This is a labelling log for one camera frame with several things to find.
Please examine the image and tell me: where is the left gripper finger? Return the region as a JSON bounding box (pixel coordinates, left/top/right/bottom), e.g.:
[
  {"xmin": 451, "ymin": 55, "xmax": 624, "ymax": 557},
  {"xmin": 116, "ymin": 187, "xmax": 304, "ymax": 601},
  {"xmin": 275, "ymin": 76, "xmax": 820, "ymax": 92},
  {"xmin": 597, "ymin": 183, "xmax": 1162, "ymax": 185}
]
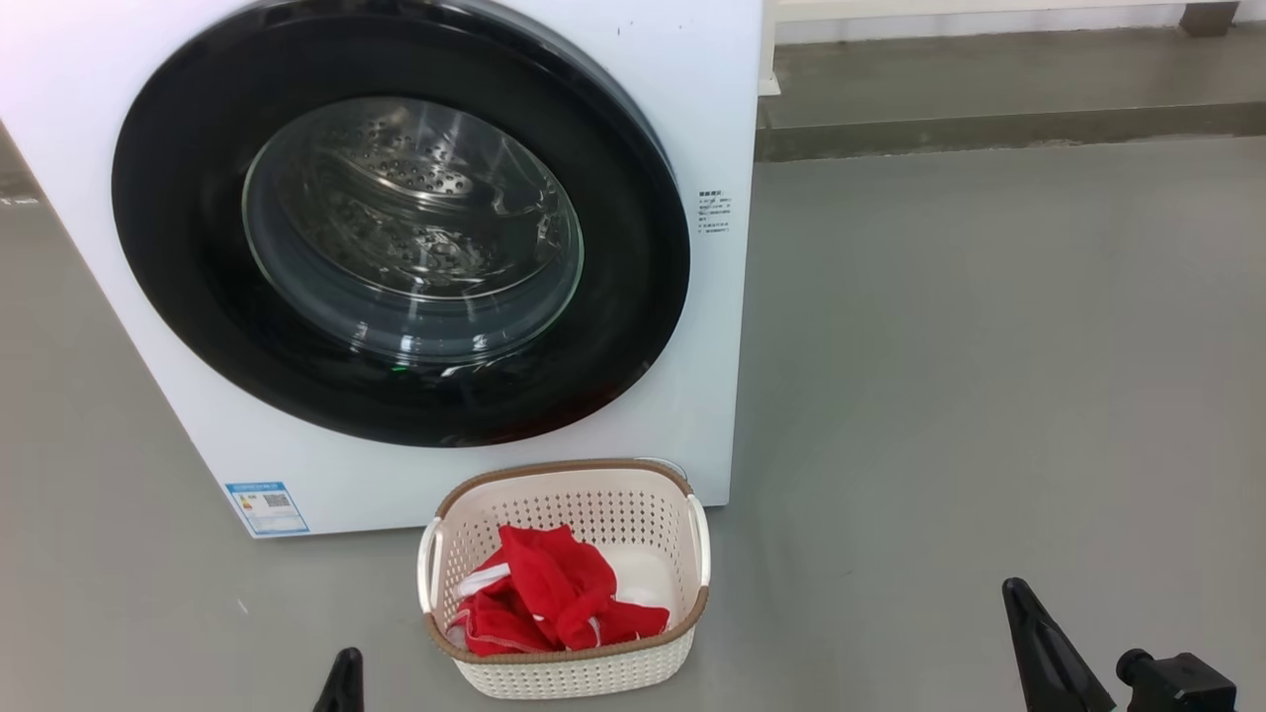
[{"xmin": 313, "ymin": 647, "xmax": 365, "ymax": 712}]

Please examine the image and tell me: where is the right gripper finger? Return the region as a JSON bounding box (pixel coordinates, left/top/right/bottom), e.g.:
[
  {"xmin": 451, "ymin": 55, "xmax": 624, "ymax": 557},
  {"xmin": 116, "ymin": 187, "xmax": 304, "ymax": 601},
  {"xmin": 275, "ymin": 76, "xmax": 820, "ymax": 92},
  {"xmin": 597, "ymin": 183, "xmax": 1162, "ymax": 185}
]
[{"xmin": 1001, "ymin": 577, "xmax": 1118, "ymax": 712}]

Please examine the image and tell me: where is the red garment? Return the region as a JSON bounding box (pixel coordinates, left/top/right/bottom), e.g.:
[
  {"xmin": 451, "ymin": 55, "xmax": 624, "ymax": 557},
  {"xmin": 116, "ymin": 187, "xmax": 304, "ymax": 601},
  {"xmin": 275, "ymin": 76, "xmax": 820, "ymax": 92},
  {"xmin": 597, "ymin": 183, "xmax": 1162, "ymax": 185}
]
[{"xmin": 446, "ymin": 523, "xmax": 672, "ymax": 659}]

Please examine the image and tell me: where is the grey washing machine door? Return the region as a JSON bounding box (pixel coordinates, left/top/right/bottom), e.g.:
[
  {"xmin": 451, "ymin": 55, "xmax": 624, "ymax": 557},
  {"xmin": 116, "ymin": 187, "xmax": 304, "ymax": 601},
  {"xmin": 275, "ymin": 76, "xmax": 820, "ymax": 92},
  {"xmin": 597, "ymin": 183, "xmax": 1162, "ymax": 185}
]
[{"xmin": 111, "ymin": 0, "xmax": 692, "ymax": 449}]

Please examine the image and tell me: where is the cream perforated laundry basket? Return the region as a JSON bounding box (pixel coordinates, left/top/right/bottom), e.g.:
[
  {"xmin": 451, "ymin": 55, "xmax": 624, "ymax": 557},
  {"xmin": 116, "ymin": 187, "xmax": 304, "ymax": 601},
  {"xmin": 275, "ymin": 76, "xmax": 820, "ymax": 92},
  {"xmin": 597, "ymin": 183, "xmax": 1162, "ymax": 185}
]
[{"xmin": 416, "ymin": 458, "xmax": 712, "ymax": 701}]

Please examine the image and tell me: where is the white front-load washing machine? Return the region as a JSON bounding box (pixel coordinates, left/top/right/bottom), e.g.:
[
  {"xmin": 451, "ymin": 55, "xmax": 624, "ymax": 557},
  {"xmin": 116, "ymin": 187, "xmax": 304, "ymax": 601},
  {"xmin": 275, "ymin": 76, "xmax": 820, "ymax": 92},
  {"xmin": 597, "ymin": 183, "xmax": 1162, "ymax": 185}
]
[{"xmin": 0, "ymin": 0, "xmax": 766, "ymax": 541}]

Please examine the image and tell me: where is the stainless steel washing machine drum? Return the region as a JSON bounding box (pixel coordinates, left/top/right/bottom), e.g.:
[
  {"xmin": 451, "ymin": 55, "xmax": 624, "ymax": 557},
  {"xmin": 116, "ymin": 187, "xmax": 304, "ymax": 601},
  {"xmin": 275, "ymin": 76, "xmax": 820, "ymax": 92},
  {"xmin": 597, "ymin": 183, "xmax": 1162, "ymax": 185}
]
[{"xmin": 242, "ymin": 96, "xmax": 586, "ymax": 366}]

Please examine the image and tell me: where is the blue energy label sticker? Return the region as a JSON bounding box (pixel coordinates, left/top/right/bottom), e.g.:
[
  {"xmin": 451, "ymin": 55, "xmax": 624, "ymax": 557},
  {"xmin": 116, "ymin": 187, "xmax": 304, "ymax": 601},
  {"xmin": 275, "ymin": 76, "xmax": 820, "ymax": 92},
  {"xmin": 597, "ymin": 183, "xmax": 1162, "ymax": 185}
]
[{"xmin": 225, "ymin": 481, "xmax": 312, "ymax": 538}]

